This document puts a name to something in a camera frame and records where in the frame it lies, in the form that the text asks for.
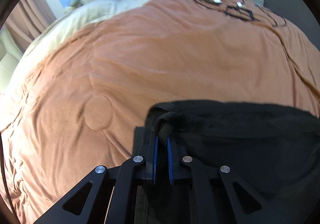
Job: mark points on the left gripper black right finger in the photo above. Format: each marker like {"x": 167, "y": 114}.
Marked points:
{"x": 218, "y": 195}

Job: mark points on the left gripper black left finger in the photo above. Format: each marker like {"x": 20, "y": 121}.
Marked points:
{"x": 111, "y": 195}

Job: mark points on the black pants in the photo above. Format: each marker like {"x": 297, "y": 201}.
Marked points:
{"x": 274, "y": 148}

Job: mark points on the orange-brown blanket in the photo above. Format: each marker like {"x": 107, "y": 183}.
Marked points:
{"x": 78, "y": 107}

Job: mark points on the cream quilt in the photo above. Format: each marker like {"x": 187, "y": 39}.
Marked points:
{"x": 62, "y": 29}

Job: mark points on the pink curtain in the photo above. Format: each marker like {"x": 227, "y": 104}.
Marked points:
{"x": 28, "y": 20}

